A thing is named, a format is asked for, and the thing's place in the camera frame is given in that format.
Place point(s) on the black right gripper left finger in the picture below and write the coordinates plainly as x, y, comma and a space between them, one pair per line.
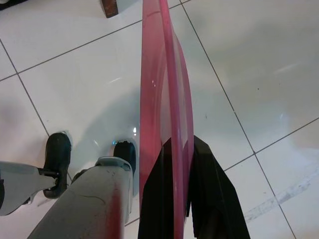
157, 199

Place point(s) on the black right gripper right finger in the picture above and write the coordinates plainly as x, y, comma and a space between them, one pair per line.
214, 194

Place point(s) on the red round plate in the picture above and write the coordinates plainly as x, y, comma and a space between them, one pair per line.
154, 74

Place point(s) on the black robot right foot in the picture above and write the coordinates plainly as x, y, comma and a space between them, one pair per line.
124, 154

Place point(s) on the black robot foot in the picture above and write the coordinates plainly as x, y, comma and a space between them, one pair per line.
57, 152
124, 154

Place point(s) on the grey robot right leg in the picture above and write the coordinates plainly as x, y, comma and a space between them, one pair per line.
87, 199

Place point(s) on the grey robot leg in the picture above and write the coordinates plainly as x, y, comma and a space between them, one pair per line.
20, 179
87, 199

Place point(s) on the black robot left foot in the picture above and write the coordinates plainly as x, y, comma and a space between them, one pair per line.
57, 152

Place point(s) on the grey robot left leg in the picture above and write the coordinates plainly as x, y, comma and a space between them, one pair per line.
20, 179

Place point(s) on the dark wooden table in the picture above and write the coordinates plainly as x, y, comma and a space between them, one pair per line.
109, 8

